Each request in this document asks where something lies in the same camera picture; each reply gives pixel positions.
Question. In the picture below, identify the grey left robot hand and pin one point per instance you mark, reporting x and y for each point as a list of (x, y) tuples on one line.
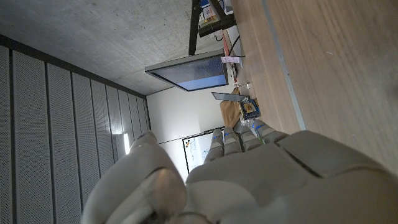
[(255, 174)]

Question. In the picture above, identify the whiteboard with writing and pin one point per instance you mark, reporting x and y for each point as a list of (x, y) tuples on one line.
[(196, 152)]

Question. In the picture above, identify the brown jacket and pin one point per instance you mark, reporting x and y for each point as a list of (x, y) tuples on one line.
[(230, 112)]

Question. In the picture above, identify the small blue yellow printed box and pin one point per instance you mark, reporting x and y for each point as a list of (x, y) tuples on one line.
[(250, 107)]

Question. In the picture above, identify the grey tape strip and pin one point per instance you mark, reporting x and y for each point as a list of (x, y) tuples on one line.
[(283, 62)]

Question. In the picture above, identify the flat computer monitor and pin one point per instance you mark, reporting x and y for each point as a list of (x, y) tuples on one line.
[(192, 74)]

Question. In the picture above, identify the pink sticky note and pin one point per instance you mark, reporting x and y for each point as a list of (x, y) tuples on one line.
[(230, 59)]

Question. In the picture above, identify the bright ceiling light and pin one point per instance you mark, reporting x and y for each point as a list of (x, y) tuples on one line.
[(126, 143)]

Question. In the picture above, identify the white wipes canister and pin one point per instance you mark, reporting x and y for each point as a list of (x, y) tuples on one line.
[(207, 14)]

